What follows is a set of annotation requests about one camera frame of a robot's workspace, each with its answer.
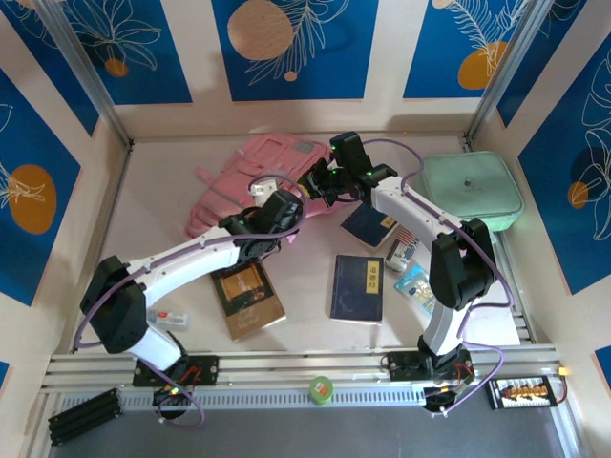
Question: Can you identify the pink student backpack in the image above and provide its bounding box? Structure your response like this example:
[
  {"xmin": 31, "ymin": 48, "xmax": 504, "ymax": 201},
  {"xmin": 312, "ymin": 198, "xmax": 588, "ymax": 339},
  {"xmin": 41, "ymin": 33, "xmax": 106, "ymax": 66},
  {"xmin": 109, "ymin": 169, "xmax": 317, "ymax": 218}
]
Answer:
[{"xmin": 184, "ymin": 134, "xmax": 335, "ymax": 239}]

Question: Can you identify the brown and gold book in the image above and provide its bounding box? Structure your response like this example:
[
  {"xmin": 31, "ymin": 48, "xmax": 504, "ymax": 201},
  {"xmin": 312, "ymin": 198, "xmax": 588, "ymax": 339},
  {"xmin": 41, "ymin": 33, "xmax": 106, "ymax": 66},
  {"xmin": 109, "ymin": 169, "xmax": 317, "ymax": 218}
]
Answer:
[{"xmin": 211, "ymin": 260, "xmax": 287, "ymax": 342}]

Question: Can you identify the small carton with flag print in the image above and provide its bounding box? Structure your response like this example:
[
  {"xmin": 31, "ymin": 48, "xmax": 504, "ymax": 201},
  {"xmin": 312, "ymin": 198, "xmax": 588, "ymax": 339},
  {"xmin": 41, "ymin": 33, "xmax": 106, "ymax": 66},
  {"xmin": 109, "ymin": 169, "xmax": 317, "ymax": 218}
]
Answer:
[{"xmin": 385, "ymin": 227, "xmax": 420, "ymax": 273}]

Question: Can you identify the dark blue book yellow label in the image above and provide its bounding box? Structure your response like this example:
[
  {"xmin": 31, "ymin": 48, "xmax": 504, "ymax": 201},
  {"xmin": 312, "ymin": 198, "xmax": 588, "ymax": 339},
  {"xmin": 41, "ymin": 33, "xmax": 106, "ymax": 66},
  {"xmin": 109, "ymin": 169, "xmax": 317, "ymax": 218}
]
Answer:
[{"xmin": 328, "ymin": 254, "xmax": 386, "ymax": 324}]

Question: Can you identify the mint green zip case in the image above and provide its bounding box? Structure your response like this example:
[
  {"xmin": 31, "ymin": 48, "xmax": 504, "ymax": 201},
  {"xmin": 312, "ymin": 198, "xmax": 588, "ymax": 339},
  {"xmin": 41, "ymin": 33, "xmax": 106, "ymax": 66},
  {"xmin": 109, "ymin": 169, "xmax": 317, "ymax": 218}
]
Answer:
[{"xmin": 418, "ymin": 151, "xmax": 525, "ymax": 234}]

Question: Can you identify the blue snack packet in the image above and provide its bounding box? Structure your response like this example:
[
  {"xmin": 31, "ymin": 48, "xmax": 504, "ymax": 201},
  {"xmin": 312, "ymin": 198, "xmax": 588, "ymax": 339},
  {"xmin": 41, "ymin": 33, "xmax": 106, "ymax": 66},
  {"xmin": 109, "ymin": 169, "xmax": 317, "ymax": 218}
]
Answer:
[{"xmin": 393, "ymin": 264, "xmax": 438, "ymax": 314}]

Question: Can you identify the green tape roll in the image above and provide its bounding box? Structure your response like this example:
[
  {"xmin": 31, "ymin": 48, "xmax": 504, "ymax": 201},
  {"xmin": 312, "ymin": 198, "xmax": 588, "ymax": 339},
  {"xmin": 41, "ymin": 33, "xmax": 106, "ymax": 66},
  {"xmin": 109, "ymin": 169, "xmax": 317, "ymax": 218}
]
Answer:
[{"xmin": 308, "ymin": 375, "xmax": 334, "ymax": 406}]

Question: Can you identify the small circuit board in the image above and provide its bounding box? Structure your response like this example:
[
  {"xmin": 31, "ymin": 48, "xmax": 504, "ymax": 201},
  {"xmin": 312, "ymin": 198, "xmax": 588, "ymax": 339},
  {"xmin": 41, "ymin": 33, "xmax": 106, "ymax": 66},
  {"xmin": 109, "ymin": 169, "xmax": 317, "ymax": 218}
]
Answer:
[
  {"xmin": 152, "ymin": 385, "xmax": 193, "ymax": 407},
  {"xmin": 423, "ymin": 384, "xmax": 472, "ymax": 412}
]

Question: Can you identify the black ribbed block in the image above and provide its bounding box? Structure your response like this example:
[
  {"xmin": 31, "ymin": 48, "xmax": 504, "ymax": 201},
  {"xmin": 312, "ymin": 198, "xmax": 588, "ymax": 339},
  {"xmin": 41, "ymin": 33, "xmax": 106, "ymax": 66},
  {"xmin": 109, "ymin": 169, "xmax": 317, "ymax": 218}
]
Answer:
[{"xmin": 47, "ymin": 386, "xmax": 123, "ymax": 448}]

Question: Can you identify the black power distribution board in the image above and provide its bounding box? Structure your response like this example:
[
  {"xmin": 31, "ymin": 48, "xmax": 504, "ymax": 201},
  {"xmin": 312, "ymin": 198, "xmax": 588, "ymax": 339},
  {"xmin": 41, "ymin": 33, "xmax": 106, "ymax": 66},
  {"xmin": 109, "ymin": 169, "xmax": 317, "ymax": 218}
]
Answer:
[{"xmin": 485, "ymin": 375, "xmax": 558, "ymax": 410}]

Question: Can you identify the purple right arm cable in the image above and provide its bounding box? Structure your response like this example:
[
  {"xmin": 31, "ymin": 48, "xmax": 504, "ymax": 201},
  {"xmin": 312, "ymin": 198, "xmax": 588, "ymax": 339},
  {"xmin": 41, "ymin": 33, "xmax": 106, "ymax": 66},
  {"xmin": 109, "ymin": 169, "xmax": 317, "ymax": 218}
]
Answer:
[{"xmin": 360, "ymin": 137, "xmax": 515, "ymax": 419}]

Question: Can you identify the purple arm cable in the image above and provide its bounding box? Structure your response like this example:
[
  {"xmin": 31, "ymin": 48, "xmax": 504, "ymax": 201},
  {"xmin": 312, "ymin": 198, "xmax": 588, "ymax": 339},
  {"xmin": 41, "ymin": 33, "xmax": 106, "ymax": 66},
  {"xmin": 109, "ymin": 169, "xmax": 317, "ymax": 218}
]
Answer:
[
  {"xmin": 360, "ymin": 137, "xmax": 515, "ymax": 419},
  {"xmin": 74, "ymin": 174, "xmax": 306, "ymax": 429}
]

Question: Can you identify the aluminium frame rail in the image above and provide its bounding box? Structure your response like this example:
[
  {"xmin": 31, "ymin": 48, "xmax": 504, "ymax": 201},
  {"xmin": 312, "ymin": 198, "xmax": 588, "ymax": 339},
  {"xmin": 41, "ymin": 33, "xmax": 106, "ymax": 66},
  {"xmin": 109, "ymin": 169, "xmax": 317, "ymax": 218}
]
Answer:
[{"xmin": 40, "ymin": 350, "xmax": 574, "ymax": 392}]

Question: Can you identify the aluminium side rail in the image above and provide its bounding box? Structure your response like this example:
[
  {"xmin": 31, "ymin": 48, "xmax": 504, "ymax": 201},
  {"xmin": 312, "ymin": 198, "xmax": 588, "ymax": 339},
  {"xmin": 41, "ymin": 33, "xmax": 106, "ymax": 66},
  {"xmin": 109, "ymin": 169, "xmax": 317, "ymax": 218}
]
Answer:
[
  {"xmin": 69, "ymin": 142, "xmax": 135, "ymax": 355},
  {"xmin": 494, "ymin": 228, "xmax": 534, "ymax": 347}
]

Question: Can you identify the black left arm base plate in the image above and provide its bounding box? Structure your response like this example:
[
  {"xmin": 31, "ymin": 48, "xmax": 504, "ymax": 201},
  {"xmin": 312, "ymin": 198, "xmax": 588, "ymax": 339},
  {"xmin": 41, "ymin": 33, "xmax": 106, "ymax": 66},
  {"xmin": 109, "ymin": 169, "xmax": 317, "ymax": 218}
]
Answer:
[{"xmin": 132, "ymin": 355, "xmax": 221, "ymax": 388}]

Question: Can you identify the aluminium frame post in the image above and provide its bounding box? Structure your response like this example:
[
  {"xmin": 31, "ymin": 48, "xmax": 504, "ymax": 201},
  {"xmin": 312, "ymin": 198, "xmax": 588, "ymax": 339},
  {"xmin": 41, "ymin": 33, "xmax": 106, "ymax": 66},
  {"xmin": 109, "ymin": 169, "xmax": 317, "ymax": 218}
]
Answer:
[
  {"xmin": 32, "ymin": 0, "xmax": 136, "ymax": 149},
  {"xmin": 463, "ymin": 0, "xmax": 564, "ymax": 147}
]

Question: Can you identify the grey slotted cable duct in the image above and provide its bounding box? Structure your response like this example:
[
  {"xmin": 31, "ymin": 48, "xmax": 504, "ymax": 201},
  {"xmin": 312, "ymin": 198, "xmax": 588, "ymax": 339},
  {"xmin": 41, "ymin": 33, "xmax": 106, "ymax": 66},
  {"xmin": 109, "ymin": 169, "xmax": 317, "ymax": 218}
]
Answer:
[{"xmin": 56, "ymin": 388, "xmax": 431, "ymax": 414}]

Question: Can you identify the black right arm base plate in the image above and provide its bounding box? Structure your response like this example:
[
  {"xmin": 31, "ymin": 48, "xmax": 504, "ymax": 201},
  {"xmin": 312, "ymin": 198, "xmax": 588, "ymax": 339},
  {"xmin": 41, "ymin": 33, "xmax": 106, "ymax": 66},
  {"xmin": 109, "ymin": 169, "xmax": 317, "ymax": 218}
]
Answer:
[{"xmin": 387, "ymin": 350, "xmax": 474, "ymax": 383}]

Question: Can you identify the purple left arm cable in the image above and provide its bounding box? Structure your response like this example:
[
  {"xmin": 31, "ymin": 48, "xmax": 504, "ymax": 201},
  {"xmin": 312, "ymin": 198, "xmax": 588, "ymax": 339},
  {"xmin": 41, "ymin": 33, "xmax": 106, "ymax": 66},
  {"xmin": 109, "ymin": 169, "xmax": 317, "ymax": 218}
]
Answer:
[{"xmin": 74, "ymin": 174, "xmax": 306, "ymax": 429}]

